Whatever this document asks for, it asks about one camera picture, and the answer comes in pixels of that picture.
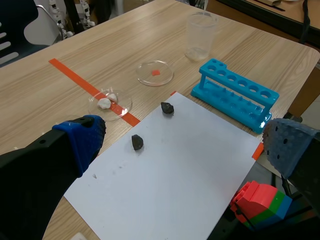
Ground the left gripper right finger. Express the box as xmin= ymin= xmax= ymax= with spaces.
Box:
xmin=262 ymin=118 xmax=320 ymax=216

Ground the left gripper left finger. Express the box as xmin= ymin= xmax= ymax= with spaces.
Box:
xmin=0 ymin=114 xmax=108 ymax=240

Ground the clear plastic beaker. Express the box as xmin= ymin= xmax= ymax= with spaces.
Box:
xmin=184 ymin=11 xmax=219 ymax=62

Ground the toy brick block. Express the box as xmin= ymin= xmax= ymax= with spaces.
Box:
xmin=229 ymin=180 xmax=293 ymax=232

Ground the turquoise rack with round holes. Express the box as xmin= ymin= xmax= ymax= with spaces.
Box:
xmin=190 ymin=58 xmax=280 ymax=134

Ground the clear glass dish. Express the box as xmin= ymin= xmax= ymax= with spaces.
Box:
xmin=136 ymin=59 xmax=175 ymax=87
xmin=87 ymin=89 xmax=134 ymax=122

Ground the small dark stone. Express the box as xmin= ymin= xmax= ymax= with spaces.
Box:
xmin=131 ymin=134 xmax=145 ymax=152
xmin=160 ymin=101 xmax=175 ymax=116

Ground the white sheet of paper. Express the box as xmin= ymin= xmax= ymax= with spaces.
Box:
xmin=63 ymin=91 xmax=262 ymax=240

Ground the wooden desk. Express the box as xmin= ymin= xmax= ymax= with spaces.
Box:
xmin=205 ymin=0 xmax=320 ymax=52

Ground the dark blue chair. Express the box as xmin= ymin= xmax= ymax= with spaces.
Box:
xmin=0 ymin=0 xmax=66 ymax=68

